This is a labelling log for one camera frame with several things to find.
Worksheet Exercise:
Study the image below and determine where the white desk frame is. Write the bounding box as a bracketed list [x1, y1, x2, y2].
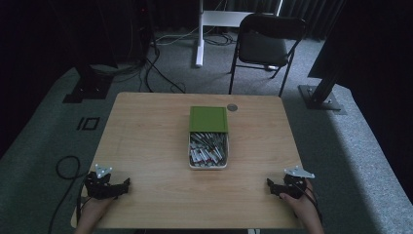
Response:
[194, 0, 284, 68]

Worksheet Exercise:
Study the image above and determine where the black floor cable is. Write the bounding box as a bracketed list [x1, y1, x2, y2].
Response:
[138, 45, 187, 96]

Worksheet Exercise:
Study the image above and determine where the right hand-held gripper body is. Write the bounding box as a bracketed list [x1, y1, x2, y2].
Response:
[278, 165, 316, 200]

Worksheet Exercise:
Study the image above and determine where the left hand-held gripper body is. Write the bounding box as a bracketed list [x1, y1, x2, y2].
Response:
[84, 163, 122, 200]

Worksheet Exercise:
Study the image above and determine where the person's left hand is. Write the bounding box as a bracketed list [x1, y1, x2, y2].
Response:
[77, 195, 115, 229]

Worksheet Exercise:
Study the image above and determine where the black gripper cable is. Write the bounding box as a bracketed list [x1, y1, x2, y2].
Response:
[300, 180, 324, 225]
[48, 155, 89, 234]

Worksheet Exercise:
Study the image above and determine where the black metal stand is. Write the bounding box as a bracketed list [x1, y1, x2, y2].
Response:
[297, 0, 348, 115]
[61, 0, 119, 104]

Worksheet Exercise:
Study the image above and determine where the green box lid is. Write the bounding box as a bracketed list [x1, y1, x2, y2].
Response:
[188, 105, 229, 134]

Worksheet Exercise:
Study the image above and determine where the white floor cable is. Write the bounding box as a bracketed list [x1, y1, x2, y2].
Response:
[155, 25, 201, 47]

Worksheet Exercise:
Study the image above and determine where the pile of pens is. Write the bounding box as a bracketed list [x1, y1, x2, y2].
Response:
[190, 132, 228, 168]

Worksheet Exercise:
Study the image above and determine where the white storage box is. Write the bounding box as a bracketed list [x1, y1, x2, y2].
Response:
[188, 131, 230, 171]

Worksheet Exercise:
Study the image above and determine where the person's right hand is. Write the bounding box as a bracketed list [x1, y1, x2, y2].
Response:
[279, 178, 322, 228]

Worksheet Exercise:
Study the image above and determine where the black folding chair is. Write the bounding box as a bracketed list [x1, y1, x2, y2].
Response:
[228, 13, 309, 98]

